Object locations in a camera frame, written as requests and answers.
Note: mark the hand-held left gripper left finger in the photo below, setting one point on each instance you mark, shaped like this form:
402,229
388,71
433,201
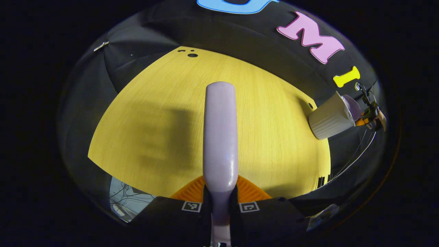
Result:
171,219

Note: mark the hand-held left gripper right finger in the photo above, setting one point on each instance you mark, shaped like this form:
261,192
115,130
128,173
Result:
271,219

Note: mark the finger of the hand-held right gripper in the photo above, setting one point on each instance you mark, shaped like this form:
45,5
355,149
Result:
359,122

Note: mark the pink dustpan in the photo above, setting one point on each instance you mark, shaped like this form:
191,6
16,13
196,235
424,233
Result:
353,106

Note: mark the white ribbed garbage bin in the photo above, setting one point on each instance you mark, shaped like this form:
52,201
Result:
329,118

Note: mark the small pink broom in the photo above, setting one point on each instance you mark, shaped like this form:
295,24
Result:
220,137

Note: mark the yellow wooden desktop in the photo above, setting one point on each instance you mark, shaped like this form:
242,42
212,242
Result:
154,103

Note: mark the black backdrop cloth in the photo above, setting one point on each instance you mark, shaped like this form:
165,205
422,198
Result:
240,41

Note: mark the white cloth clip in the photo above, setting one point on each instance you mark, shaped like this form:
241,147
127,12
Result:
101,46

